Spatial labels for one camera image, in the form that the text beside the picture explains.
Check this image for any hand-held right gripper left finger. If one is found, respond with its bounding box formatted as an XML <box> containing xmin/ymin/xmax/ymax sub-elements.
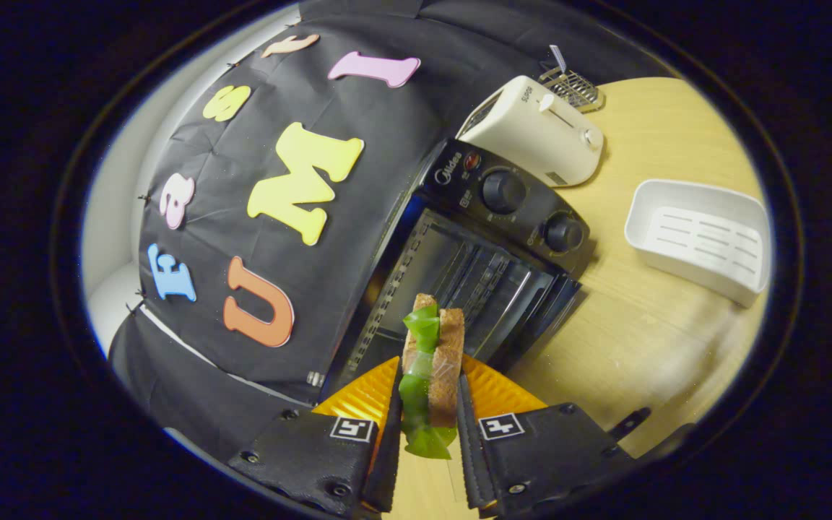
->
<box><xmin>227</xmin><ymin>355</ymin><xmax>404</xmax><ymax>517</ymax></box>

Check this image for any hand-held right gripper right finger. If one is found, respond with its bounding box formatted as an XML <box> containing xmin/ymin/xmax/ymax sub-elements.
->
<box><xmin>457</xmin><ymin>354</ymin><xmax>637</xmax><ymax>519</ymax></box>

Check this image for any sandwich with green lettuce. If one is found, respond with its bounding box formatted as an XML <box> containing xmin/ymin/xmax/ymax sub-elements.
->
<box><xmin>398</xmin><ymin>292</ymin><xmax>467</xmax><ymax>461</ymax></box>

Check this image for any black electric oven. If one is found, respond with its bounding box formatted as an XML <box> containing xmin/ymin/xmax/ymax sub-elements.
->
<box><xmin>322</xmin><ymin>137</ymin><xmax>597</xmax><ymax>394</ymax></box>

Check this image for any white plastic tray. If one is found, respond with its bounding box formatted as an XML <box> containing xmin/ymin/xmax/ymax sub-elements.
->
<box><xmin>624</xmin><ymin>178</ymin><xmax>774</xmax><ymax>309</ymax></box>

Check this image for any black backdrop cloth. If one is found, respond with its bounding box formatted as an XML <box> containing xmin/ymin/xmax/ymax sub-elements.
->
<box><xmin>108</xmin><ymin>0</ymin><xmax>677</xmax><ymax>463</ymax></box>

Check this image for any white toaster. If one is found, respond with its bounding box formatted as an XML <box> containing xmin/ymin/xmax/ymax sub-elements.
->
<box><xmin>456</xmin><ymin>74</ymin><xmax>605</xmax><ymax>189</ymax></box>

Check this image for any wire mesh basket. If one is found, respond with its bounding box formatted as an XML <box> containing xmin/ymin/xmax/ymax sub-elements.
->
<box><xmin>539</xmin><ymin>45</ymin><xmax>605</xmax><ymax>114</ymax></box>

